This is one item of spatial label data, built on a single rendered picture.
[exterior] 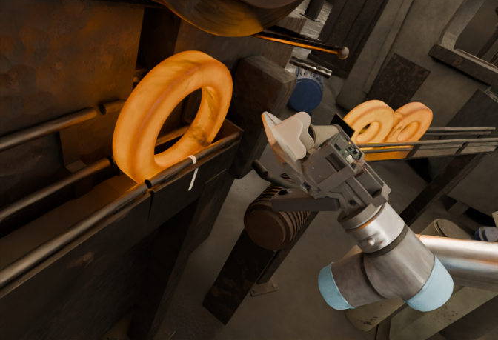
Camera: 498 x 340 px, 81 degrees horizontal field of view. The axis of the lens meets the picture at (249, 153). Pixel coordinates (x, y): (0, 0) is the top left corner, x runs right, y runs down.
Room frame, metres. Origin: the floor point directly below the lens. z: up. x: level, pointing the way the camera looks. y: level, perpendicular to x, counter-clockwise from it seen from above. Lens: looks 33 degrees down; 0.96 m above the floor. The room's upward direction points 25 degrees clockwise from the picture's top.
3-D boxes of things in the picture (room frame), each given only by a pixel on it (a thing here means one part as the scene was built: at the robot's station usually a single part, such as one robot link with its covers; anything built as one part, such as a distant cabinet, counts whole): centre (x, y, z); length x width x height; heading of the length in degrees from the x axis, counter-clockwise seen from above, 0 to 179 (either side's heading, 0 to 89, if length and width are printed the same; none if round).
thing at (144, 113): (0.32, 0.10, 0.75); 0.18 x 0.03 x 0.18; 163
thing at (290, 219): (0.59, -0.14, 0.27); 0.22 x 0.13 x 0.53; 162
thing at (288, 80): (0.54, 0.03, 0.68); 0.11 x 0.08 x 0.24; 72
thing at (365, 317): (0.75, -0.65, 0.26); 0.12 x 0.12 x 0.52
